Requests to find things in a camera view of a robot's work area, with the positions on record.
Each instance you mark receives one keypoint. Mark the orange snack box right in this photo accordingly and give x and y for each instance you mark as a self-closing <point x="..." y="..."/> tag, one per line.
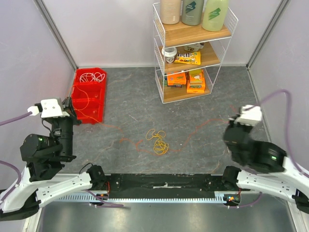
<point x="196" y="81"/>

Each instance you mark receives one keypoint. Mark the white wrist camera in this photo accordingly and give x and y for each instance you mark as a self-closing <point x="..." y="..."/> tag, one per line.
<point x="48" y="108"/>
<point x="249" y="115"/>

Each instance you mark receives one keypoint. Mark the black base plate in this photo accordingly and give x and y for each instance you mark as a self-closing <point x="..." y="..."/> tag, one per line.
<point x="165" y="185"/>

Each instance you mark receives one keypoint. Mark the white brown snack pack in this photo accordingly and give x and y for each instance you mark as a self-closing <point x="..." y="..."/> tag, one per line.
<point x="194" y="47"/>

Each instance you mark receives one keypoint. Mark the white wire shelf rack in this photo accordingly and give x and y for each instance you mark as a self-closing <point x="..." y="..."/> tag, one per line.
<point x="179" y="35"/>

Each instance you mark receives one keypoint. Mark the red storage bin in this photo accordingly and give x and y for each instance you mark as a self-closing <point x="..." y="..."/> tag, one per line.
<point x="88" y="94"/>

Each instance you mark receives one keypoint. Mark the beige bottle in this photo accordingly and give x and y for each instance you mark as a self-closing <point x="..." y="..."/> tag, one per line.
<point x="170" y="11"/>

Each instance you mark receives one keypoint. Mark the yellow candy bag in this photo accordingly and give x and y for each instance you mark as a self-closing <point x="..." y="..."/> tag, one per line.
<point x="193" y="58"/>

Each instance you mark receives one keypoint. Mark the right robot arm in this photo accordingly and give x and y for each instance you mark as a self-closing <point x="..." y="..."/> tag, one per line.
<point x="276" y="173"/>

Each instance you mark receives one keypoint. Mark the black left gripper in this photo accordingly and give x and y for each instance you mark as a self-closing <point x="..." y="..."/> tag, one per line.
<point x="70" y="110"/>

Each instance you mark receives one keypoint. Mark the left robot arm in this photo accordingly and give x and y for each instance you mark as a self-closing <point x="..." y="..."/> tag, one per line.
<point x="45" y="157"/>

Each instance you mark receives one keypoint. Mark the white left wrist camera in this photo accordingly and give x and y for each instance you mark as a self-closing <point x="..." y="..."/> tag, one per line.
<point x="48" y="108"/>

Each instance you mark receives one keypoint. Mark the grey green bottle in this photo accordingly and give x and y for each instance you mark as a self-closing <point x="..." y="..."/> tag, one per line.
<point x="192" y="12"/>

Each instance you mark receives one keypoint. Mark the coffee cup with lid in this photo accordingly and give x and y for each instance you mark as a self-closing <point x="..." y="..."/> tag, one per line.
<point x="169" y="54"/>

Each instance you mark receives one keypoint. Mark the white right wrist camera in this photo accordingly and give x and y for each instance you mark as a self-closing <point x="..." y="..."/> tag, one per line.
<point x="249" y="115"/>

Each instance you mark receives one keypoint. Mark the orange snack box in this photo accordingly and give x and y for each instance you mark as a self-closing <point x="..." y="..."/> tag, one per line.
<point x="176" y="79"/>
<point x="196" y="81"/>

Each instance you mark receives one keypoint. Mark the light green bottle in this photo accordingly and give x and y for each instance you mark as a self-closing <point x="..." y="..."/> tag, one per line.
<point x="214" y="15"/>

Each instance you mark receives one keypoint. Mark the slotted cable duct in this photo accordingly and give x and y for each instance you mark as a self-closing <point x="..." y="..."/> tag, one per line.
<point x="83" y="197"/>

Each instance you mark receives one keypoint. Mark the orange snack box left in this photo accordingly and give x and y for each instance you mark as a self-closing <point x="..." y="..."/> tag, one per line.
<point x="176" y="79"/>

